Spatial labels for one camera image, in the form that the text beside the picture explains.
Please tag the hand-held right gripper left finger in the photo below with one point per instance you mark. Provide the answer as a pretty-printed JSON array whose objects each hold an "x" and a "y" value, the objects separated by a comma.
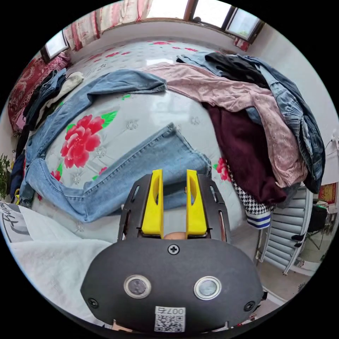
[{"x": 153, "y": 209}]

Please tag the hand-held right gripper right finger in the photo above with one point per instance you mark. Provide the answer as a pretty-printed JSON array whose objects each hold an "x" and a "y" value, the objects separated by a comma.
[{"x": 196, "y": 212}]

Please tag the blue jeans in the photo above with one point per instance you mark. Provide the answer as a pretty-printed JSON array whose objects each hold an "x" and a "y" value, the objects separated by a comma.
[{"x": 132, "y": 172}]

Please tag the person's right hand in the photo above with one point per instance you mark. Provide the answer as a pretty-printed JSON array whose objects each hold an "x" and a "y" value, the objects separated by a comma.
[{"x": 173, "y": 235}]

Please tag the pile of clothes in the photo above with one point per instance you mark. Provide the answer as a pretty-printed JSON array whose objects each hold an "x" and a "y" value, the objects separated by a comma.
[
  {"x": 50, "y": 90},
  {"x": 238, "y": 148}
]

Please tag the grey slatted folding chair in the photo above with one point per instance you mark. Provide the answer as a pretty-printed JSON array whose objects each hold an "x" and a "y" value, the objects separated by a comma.
[{"x": 286, "y": 233}]

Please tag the bed with flowered sheet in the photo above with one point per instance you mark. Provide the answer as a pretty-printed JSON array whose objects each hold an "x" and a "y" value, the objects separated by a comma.
[{"x": 159, "y": 111}]

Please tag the red and white curtain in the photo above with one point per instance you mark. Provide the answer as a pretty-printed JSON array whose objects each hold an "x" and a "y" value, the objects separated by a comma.
[
  {"x": 84, "y": 29},
  {"x": 242, "y": 43}
]

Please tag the red patterned cushion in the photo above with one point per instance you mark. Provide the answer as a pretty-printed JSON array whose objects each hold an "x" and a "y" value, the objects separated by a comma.
[{"x": 26, "y": 84}]

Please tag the small window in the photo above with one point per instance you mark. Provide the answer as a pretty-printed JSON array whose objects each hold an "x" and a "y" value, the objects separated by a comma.
[{"x": 54, "y": 45}]

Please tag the wide window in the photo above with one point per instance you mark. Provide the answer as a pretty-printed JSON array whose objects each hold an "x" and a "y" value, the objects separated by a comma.
[{"x": 212, "y": 13}]

